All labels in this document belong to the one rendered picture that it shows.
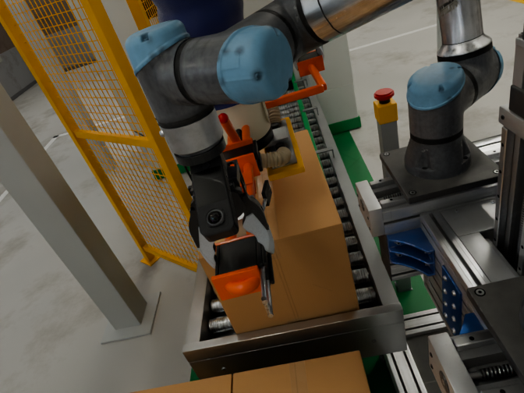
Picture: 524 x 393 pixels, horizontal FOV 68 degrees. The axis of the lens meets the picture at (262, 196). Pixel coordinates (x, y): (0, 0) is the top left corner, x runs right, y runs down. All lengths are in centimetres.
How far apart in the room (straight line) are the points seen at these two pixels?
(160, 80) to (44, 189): 150
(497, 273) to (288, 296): 57
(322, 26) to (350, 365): 99
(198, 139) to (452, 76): 61
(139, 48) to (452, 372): 64
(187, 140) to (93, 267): 170
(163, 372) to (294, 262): 123
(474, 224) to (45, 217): 171
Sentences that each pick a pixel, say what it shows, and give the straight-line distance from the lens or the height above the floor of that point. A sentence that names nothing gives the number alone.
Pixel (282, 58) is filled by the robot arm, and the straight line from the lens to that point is 43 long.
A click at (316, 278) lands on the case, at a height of 77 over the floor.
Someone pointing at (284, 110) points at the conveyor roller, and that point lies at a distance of 283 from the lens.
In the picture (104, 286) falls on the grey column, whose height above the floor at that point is 35.
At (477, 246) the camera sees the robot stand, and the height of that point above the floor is 95.
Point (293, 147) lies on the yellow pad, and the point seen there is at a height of 109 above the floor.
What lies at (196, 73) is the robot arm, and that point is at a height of 152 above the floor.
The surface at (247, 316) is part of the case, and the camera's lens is 127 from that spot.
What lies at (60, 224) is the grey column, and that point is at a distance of 203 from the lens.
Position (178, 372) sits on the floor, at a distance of 214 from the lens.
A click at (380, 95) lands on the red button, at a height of 104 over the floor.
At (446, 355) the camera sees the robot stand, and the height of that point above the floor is 99.
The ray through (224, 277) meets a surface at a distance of 60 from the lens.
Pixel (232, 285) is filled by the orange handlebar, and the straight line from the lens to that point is 60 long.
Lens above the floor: 162
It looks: 33 degrees down
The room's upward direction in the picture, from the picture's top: 19 degrees counter-clockwise
